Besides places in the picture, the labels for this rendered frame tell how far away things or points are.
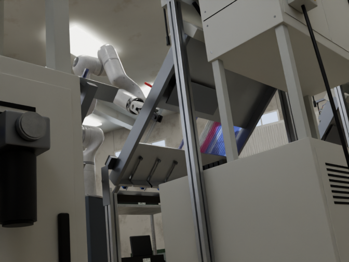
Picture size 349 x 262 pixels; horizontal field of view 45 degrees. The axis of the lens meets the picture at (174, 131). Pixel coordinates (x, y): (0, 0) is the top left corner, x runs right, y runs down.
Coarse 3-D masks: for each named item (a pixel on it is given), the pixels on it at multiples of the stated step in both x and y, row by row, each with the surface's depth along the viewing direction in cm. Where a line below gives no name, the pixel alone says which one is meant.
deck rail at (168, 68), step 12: (168, 60) 169; (168, 72) 168; (156, 84) 172; (156, 96) 171; (144, 108) 175; (144, 120) 174; (132, 132) 179; (132, 144) 178; (120, 156) 182; (120, 168) 181
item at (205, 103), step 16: (192, 48) 173; (192, 64) 177; (208, 64) 182; (192, 80) 182; (208, 80) 187; (240, 80) 200; (176, 96) 176; (208, 96) 187; (240, 96) 206; (256, 96) 212; (208, 112) 193; (240, 112) 212
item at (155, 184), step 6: (120, 180) 187; (126, 180) 190; (132, 180) 193; (138, 180) 195; (126, 186) 187; (132, 186) 190; (138, 186) 192; (144, 186) 194; (150, 186) 196; (156, 186) 199
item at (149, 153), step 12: (144, 144) 186; (132, 156) 186; (144, 156) 190; (156, 156) 194; (168, 156) 199; (180, 156) 204; (204, 156) 214; (216, 156) 220; (132, 168) 189; (144, 168) 194; (156, 168) 198; (168, 168) 203; (180, 168) 208; (144, 180) 198; (156, 180) 203; (168, 180) 208
